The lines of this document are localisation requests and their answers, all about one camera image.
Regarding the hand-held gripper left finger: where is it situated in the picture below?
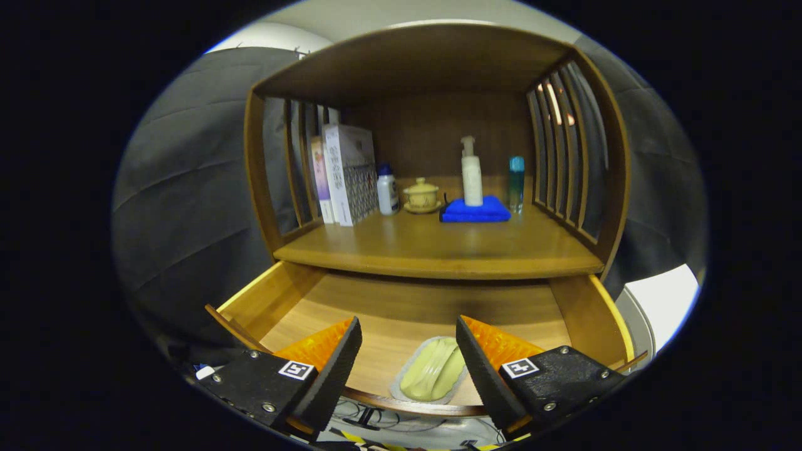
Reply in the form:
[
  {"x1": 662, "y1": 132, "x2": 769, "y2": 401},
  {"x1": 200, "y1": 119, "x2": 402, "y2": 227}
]
[{"x1": 195, "y1": 316, "x2": 363, "y2": 443}]

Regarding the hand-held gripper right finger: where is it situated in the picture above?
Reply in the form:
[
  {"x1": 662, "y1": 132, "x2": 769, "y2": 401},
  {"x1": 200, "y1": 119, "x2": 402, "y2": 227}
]
[{"x1": 455, "y1": 315, "x2": 627, "y2": 442}]

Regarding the green handled scrubbing brush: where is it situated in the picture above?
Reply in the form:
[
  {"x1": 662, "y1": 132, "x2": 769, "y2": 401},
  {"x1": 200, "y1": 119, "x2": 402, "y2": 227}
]
[{"x1": 390, "y1": 336, "x2": 469, "y2": 405}]

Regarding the wooden drawer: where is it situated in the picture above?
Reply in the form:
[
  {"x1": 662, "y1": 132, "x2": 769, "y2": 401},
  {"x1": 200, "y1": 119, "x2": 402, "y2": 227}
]
[{"x1": 206, "y1": 261, "x2": 649, "y2": 417}]

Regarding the wooden countertop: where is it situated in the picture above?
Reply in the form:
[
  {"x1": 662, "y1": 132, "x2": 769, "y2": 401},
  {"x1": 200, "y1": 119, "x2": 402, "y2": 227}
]
[{"x1": 274, "y1": 175, "x2": 605, "y2": 280}]

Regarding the folded blue cloth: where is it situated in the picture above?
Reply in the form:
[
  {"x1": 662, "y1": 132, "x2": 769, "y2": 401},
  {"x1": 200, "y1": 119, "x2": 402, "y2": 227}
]
[{"x1": 439, "y1": 195, "x2": 512, "y2": 223}]

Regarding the white bottle with blue cap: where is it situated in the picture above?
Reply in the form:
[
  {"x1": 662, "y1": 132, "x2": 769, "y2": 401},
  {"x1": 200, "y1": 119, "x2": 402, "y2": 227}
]
[{"x1": 377, "y1": 163, "x2": 400, "y2": 216}]

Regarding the yellow lidded teacup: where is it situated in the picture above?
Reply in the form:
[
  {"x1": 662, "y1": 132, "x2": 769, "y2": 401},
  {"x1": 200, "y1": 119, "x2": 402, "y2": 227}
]
[{"x1": 402, "y1": 177, "x2": 444, "y2": 214}]

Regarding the blue glass bottle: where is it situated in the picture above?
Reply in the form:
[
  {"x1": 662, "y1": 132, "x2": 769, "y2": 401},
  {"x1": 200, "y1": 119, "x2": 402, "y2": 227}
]
[{"x1": 508, "y1": 156, "x2": 526, "y2": 214}]

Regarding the white machine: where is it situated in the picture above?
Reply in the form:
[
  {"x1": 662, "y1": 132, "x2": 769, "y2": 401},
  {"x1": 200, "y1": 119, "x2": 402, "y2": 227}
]
[{"x1": 614, "y1": 263, "x2": 701, "y2": 376}]

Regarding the pink purple book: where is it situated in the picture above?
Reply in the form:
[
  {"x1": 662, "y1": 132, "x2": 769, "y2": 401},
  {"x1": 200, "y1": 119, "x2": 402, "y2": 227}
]
[{"x1": 310, "y1": 136, "x2": 335, "y2": 224}]

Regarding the white pump bottle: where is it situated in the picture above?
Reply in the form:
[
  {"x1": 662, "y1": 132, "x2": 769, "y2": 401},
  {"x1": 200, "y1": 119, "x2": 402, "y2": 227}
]
[{"x1": 461, "y1": 136, "x2": 484, "y2": 207}]

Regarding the white patterned book box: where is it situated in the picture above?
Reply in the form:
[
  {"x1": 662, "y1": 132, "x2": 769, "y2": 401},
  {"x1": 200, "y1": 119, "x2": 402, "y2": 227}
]
[{"x1": 322, "y1": 123, "x2": 379, "y2": 227}]

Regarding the black backdrop cloth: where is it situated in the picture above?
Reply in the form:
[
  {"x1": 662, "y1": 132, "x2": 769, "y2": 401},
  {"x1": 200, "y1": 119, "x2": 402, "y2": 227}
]
[{"x1": 112, "y1": 34, "x2": 709, "y2": 376}]

